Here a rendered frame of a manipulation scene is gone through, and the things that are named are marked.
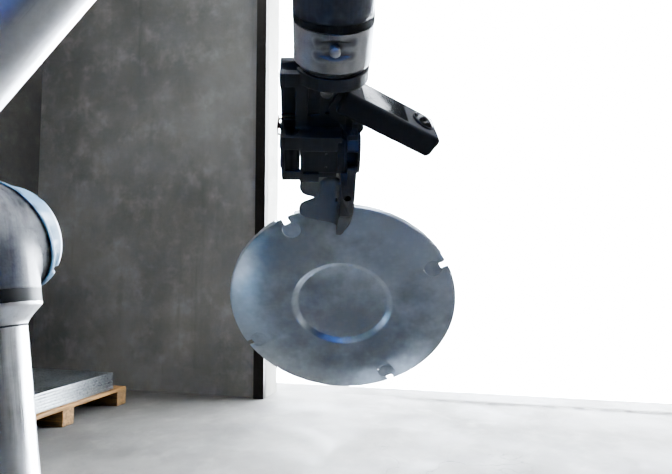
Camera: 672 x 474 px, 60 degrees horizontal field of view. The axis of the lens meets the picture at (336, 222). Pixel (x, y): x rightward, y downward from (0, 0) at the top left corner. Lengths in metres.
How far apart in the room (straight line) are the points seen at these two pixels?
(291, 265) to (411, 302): 0.16
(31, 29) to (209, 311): 4.28
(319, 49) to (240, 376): 4.20
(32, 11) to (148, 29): 4.87
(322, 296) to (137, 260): 4.29
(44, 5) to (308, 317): 0.49
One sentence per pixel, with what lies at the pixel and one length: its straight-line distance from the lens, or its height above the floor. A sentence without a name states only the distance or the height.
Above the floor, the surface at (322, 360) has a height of 0.87.
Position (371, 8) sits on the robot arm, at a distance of 0.54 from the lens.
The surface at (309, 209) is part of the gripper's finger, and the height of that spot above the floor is 1.06.
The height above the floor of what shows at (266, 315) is 0.94.
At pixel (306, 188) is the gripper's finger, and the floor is 1.09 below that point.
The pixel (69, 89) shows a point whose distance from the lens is 5.62.
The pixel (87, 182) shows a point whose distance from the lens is 5.33.
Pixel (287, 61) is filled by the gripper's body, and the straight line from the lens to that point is 0.59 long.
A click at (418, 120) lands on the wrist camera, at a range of 0.61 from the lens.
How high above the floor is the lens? 1.00
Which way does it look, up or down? 4 degrees up
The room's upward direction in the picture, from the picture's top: straight up
